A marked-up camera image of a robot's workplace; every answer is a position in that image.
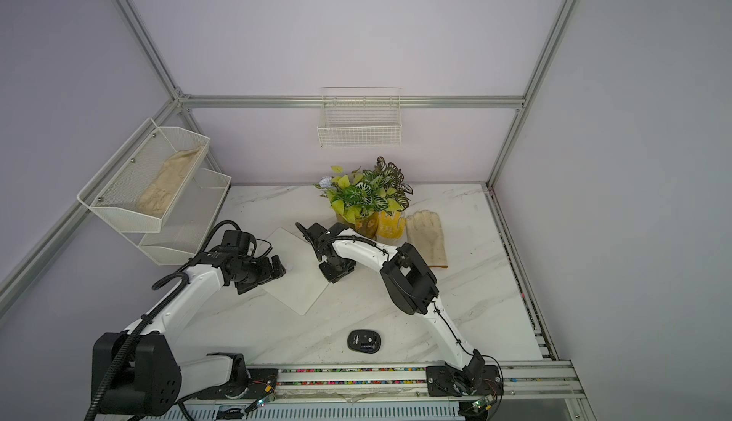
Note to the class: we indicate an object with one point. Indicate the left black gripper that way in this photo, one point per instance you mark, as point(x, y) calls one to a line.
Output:
point(267, 273)

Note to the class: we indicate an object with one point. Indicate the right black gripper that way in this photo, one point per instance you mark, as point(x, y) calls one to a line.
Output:
point(331, 274)

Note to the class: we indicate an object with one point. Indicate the white laptop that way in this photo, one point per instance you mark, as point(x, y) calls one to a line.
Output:
point(303, 283)

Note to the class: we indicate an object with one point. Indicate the black wireless mouse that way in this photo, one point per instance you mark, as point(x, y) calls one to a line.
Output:
point(364, 341)

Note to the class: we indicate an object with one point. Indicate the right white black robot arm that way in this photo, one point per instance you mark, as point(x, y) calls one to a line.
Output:
point(413, 288)

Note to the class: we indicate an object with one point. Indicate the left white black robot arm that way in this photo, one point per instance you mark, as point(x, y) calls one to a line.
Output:
point(135, 371)

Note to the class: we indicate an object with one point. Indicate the potted green plant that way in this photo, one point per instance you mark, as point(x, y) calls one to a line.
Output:
point(358, 197)

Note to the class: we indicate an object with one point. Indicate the yellow glass cup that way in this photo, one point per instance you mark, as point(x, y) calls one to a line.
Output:
point(391, 226)

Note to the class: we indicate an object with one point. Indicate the beige work glove on table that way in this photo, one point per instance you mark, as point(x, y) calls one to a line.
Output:
point(424, 232)

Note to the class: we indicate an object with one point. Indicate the beige glove in basket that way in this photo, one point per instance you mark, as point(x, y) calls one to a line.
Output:
point(158, 197)

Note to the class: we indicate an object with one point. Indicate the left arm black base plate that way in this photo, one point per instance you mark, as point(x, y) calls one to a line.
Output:
point(249, 384)

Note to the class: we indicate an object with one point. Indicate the white two-tier wall basket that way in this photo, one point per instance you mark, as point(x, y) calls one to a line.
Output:
point(114, 191)

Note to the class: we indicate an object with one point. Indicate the white wire wall basket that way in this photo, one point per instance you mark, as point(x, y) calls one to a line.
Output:
point(360, 117)

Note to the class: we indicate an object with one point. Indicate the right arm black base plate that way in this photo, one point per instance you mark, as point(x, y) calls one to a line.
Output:
point(448, 381)

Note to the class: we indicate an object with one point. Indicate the aluminium frame profiles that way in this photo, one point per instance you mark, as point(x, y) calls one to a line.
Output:
point(35, 263)

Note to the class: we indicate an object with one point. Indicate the aluminium front rail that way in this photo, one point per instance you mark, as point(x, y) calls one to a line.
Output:
point(545, 390)

